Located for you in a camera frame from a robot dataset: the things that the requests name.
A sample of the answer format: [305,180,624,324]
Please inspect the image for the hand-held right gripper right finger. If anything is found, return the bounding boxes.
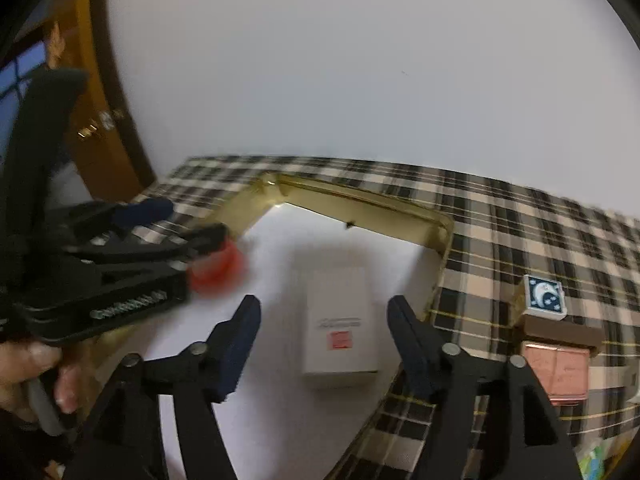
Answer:
[386,295,585,480]

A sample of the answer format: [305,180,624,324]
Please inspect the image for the blue moon print block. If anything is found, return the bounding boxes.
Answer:
[520,274,568,329]

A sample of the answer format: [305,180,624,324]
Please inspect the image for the plaid tablecloth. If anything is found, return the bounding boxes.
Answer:
[135,155,640,480]

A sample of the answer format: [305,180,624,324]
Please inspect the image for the white paper liner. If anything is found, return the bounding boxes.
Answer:
[150,202,441,480]

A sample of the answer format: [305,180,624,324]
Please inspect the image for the copper pink square box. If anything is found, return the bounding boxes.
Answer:
[517,341,591,409]

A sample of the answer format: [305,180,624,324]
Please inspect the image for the window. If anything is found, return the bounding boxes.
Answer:
[0,40,51,113]

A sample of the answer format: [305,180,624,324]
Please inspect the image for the gold metal tin box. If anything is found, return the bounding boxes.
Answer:
[125,172,455,480]

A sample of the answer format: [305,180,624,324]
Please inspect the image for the person's left hand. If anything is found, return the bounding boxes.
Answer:
[0,341,80,434]

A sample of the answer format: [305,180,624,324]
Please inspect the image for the brown flat box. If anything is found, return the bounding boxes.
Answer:
[520,317,605,359]

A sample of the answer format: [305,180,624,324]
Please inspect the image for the brass door handle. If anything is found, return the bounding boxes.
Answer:
[77,109,127,139]

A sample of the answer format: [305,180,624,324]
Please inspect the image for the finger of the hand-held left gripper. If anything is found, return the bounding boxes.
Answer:
[94,223,231,277]
[75,197,174,241]

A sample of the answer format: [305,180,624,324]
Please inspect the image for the wooden door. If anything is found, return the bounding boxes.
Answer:
[44,0,157,197]

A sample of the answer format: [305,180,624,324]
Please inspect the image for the white box with red label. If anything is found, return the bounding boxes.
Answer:
[300,266,380,390]

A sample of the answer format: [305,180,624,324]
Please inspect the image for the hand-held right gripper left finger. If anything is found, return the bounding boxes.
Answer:
[62,294,262,480]

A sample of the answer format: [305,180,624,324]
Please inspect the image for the red round cap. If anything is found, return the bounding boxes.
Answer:
[189,239,247,294]

